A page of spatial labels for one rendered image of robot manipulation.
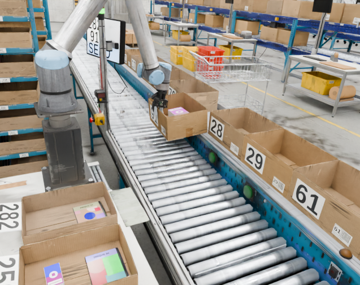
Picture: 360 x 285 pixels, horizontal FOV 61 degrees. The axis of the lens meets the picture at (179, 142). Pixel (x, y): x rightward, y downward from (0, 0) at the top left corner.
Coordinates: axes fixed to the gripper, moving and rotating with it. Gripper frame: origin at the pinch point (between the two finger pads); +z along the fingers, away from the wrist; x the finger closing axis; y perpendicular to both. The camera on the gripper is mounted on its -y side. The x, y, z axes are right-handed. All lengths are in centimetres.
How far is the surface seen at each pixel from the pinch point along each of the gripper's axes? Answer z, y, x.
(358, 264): 5, 139, 28
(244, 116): -7, 20, 58
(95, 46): -33, -67, -31
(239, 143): -4, 56, 30
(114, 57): -30, -42, -22
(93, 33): -43, -70, -32
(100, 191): 23, 50, -47
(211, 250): 23, 102, -9
